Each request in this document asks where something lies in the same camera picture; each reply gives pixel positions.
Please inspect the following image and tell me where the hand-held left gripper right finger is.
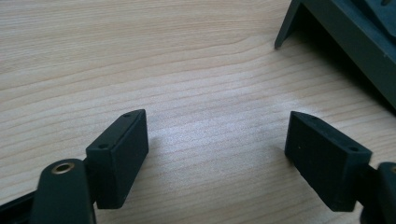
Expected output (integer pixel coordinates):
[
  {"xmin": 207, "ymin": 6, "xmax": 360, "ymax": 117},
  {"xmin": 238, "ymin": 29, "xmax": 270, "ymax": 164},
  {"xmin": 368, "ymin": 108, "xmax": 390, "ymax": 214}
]
[{"xmin": 284, "ymin": 110, "xmax": 374, "ymax": 213}]

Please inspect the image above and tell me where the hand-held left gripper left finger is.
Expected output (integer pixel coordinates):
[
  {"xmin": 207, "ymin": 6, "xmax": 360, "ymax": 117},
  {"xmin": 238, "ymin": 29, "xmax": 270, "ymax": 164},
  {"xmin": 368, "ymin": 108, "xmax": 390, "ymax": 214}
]
[{"xmin": 85, "ymin": 108, "xmax": 149, "ymax": 210}]

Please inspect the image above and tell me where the dark green plastic rack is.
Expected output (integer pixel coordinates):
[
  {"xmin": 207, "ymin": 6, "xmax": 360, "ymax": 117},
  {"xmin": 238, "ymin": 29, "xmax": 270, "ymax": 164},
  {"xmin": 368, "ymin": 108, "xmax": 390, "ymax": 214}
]
[{"xmin": 274, "ymin": 0, "xmax": 396, "ymax": 110}]

